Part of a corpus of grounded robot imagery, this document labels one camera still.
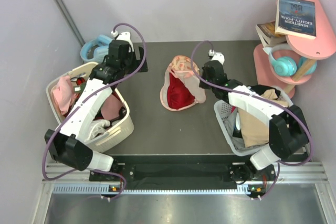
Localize floral mesh laundry bag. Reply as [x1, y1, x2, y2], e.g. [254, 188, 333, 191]
[160, 55, 206, 112]

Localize red lace bra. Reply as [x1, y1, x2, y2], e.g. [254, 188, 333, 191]
[167, 73, 195, 110]

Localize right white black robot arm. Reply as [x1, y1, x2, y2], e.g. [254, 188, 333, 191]
[199, 60, 311, 180]

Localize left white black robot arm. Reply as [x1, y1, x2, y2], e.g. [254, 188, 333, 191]
[45, 38, 147, 180]

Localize cream laundry basket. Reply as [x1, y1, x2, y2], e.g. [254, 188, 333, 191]
[46, 62, 134, 153]

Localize blue headphones on table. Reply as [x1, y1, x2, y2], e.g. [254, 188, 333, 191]
[80, 35, 112, 63]

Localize white perforated plastic basket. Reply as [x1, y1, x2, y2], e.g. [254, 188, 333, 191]
[213, 85, 310, 165]

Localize black garment in basket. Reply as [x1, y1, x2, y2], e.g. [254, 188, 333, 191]
[249, 84, 281, 101]

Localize pink garment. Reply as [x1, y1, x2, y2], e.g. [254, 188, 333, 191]
[52, 76, 77, 115]

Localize stacked paperback books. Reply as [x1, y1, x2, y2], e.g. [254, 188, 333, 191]
[255, 21, 287, 47]

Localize beige folded garment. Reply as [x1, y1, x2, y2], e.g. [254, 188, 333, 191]
[238, 89, 288, 147]

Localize pink tiered shelf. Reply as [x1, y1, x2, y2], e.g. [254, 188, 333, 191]
[254, 0, 335, 98]

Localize teal headphones on shelf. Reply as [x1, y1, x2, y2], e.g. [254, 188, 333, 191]
[263, 44, 308, 77]

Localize white garment in basket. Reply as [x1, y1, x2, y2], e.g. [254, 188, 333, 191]
[84, 119, 112, 143]

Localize grey garment in basket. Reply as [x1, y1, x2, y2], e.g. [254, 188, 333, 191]
[224, 113, 246, 153]

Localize Nineteen Eighty-Four book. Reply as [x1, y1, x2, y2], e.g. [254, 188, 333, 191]
[275, 0, 316, 39]

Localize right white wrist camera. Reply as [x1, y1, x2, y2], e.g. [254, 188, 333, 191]
[208, 49, 225, 65]

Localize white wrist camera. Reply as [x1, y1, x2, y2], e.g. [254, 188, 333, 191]
[208, 49, 225, 65]
[111, 31, 134, 52]

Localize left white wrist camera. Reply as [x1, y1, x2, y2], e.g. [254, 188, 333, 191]
[111, 31, 134, 52]

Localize aluminium rail frame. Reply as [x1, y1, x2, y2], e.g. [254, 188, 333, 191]
[31, 154, 335, 223]

